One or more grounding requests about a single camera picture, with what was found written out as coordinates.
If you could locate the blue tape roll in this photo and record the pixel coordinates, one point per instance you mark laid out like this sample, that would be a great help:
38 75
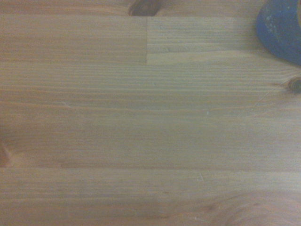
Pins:
279 33

